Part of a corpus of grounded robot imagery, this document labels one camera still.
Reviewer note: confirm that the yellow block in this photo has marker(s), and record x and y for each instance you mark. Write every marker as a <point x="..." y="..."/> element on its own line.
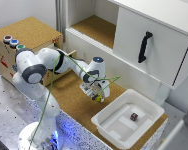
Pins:
<point x="99" y="98"/>

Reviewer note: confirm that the white plastic box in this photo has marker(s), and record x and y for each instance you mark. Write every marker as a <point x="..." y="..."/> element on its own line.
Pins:
<point x="127" y="118"/>

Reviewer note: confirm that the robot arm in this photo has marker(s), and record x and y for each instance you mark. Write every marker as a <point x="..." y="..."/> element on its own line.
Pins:
<point x="34" y="68"/>

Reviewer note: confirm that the wooden drawer box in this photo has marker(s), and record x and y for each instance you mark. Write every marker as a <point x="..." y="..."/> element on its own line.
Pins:
<point x="30" y="36"/>

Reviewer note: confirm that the white cabinet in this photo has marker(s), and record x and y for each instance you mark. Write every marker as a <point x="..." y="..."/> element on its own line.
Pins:
<point x="104" y="36"/>

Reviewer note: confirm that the blue button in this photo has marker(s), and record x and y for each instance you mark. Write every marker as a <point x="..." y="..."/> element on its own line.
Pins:
<point x="13" y="42"/>

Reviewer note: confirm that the white sliding door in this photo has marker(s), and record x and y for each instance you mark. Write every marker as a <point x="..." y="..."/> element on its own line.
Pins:
<point x="150" y="46"/>

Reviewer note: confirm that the green button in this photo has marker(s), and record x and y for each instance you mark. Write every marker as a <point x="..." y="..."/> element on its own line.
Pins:
<point x="20" y="47"/>

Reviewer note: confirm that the red button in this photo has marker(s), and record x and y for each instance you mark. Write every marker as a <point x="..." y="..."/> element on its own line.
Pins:
<point x="7" y="38"/>

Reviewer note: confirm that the purple block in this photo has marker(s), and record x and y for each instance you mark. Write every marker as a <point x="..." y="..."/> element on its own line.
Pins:
<point x="133" y="116"/>

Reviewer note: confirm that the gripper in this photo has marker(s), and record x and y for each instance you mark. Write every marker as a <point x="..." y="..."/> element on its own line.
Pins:
<point x="91" y="88"/>

